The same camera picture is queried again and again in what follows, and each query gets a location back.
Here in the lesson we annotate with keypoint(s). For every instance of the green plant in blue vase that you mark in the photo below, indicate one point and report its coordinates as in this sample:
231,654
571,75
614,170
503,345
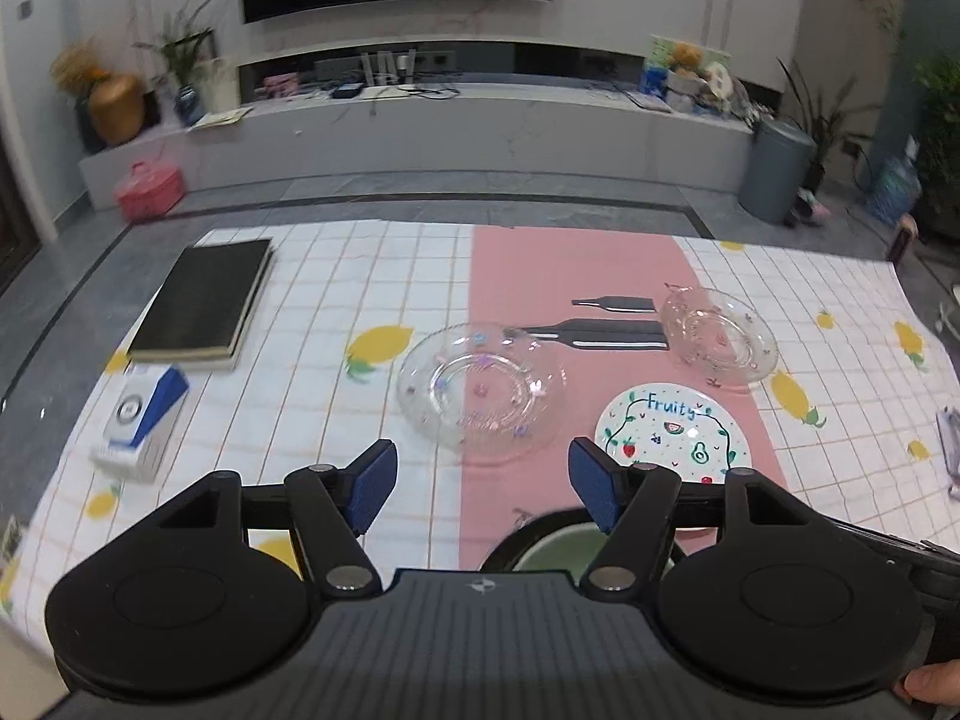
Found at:
187,101

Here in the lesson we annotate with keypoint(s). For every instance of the green ceramic bowl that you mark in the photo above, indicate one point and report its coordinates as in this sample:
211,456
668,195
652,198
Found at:
559,551

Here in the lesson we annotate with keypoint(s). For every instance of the tall potted plant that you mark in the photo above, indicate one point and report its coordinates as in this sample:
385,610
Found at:
817,142

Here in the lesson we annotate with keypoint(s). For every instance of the dark wooden cabinet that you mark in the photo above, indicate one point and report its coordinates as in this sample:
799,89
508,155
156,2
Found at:
13,202

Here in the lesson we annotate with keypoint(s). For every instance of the white picture card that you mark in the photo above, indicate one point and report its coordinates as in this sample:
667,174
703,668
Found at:
221,82

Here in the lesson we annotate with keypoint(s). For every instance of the white fruit print plate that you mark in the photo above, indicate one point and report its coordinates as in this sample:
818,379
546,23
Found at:
675,427

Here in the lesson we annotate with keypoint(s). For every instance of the grey trash bin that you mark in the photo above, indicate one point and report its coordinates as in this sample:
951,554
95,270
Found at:
776,172

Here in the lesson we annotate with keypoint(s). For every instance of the leafy green bush plant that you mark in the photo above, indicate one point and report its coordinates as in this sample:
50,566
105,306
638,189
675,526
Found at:
941,127

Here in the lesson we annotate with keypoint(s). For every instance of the orange steel bowl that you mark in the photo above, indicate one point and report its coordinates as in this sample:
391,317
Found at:
499,551

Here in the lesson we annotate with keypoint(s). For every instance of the brown teddy bear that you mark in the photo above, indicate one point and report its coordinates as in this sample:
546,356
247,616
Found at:
686,58

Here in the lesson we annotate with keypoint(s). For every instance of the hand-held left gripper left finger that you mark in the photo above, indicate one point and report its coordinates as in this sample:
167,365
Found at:
373,484

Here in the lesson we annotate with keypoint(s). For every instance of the dried yellow flowers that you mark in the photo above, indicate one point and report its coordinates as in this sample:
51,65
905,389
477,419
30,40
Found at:
75,69

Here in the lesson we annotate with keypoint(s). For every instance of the pink storage basket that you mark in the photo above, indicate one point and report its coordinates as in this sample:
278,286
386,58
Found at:
150,191

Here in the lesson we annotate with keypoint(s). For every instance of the grey stone tv console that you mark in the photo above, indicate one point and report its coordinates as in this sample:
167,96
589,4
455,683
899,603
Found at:
465,139

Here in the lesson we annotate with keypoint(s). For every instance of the green poster card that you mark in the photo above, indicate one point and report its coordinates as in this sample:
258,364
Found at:
716,52

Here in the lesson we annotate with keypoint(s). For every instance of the clear glass floral plate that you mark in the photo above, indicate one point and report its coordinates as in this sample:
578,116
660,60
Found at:
480,390
720,334

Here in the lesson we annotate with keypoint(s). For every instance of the white router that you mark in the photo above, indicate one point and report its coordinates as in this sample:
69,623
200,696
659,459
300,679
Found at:
386,67

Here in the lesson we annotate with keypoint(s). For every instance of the checked lemon print tablecloth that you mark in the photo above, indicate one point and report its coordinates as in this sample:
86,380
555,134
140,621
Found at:
337,277

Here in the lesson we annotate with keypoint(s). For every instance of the white grey phone stand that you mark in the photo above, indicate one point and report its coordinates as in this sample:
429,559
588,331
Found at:
951,450

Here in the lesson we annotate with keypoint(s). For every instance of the beige phone stand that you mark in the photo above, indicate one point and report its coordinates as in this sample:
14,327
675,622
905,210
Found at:
902,240

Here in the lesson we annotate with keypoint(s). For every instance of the person's right hand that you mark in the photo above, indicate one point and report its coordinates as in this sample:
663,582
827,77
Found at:
934,684

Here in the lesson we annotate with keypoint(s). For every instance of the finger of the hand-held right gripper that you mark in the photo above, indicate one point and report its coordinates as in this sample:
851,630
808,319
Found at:
877,532

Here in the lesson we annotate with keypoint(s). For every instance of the small blue box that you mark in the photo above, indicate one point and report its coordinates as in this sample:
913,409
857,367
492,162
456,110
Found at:
655,81

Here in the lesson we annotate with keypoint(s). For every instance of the gold vase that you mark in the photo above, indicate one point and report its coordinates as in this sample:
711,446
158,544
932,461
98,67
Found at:
116,111

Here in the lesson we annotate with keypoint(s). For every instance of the blue water jug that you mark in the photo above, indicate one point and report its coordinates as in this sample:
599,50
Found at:
894,195

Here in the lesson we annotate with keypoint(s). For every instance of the black hardcover book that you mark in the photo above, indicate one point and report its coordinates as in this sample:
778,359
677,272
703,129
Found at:
202,292

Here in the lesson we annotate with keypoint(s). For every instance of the pink photo card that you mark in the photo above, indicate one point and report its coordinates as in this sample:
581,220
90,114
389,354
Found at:
281,85

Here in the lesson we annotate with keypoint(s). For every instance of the blue and white box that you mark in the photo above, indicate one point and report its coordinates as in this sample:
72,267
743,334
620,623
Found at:
139,420

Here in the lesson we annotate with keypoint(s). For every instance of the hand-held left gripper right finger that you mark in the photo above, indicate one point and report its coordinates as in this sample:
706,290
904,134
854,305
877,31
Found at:
592,480

